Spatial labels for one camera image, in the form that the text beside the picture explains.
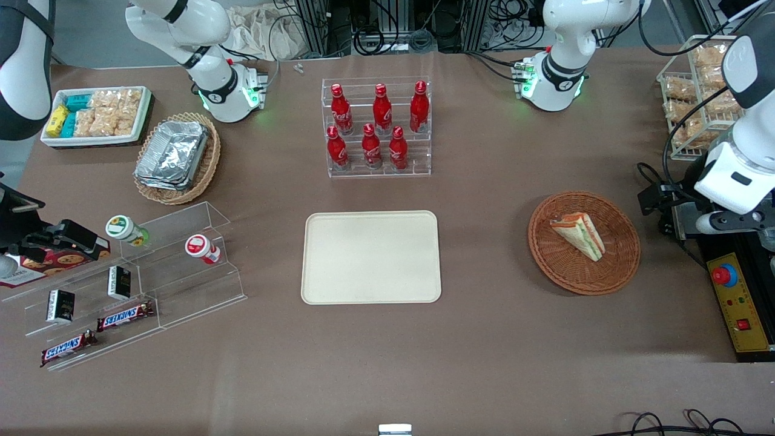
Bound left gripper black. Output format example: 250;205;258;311
638;182;775;252

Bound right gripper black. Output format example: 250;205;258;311
0;185;99;263

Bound plastic-wrapped triangle sandwich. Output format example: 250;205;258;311
550;212;606;262

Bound round brown wicker basket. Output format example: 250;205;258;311
528;191;641;296

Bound oval tan wicker basket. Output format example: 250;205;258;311
133;112;222;205

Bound beige plastic tray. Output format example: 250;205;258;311
301;210;442;305

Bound red tartan cookie box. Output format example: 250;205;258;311
0;236;111;288

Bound small black chocolate box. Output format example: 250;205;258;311
47;289;76;323
108;265;132;301

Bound green-lid white cup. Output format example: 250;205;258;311
105;215;150;247

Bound brown Snickers bar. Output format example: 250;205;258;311
41;330;97;368
97;301;156;332

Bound white rectangular snack bin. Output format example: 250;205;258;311
41;86;152;148

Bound aluminium foil container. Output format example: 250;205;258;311
134;120;209;185
136;173;193;192

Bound yellow black emergency stop box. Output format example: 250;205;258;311
696;233;775;364

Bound yellow snack pack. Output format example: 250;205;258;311
47;104;69;137

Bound clear acrylic stepped display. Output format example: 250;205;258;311
0;202;248;371

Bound red-lid white cup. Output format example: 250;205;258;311
185;234;222;265

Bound brown table cover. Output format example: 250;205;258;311
0;45;775;436

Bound clear acrylic bottle rack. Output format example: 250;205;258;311
321;77;432;178

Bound red cola bottle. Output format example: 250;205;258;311
410;81;430;134
327;125;350;171
372;84;392;135
331;84;354;135
362;124;383;170
389;126;409;171

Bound crumpled white cloth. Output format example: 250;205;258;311
227;3;303;61

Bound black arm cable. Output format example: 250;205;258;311
662;85;745;182
639;0;775;56

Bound white wire rack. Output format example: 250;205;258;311
657;35;754;161

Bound black floor cable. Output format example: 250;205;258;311
608;409;775;436

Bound aluminium frame profile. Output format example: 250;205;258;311
466;0;492;52
295;0;332;59

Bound black cable bundle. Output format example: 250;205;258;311
353;0;438;56

